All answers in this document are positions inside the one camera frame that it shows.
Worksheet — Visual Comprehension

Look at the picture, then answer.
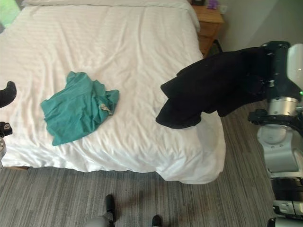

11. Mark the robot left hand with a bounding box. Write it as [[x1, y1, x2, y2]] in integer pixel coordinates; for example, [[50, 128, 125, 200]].
[[0, 81, 18, 109]]

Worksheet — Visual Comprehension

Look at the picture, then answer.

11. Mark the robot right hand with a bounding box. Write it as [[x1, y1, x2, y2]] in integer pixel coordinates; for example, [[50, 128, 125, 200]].
[[261, 41, 303, 100]]

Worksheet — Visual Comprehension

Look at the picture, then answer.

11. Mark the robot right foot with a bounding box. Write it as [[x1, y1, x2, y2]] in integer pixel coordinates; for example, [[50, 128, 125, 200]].
[[151, 214, 163, 227]]

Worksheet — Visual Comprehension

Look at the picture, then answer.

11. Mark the teal crumpled garment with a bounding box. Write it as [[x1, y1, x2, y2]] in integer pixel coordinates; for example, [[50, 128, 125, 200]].
[[40, 71, 120, 147]]

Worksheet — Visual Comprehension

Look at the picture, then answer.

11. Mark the white pillow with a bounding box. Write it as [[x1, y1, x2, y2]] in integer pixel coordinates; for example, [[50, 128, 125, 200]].
[[21, 0, 201, 31]]

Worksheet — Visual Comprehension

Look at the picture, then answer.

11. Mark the wooden nightstand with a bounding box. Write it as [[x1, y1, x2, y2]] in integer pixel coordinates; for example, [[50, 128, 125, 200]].
[[193, 4, 224, 57]]

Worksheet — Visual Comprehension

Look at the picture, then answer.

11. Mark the window with green view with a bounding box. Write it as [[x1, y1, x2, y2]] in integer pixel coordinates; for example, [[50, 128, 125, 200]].
[[0, 0, 22, 32]]

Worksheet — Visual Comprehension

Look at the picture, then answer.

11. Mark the black garment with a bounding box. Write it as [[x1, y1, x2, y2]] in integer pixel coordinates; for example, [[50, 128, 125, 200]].
[[155, 47, 273, 130]]

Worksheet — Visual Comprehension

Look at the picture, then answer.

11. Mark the white bed duvet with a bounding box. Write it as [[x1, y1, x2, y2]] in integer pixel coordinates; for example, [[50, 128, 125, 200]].
[[0, 4, 226, 185]]

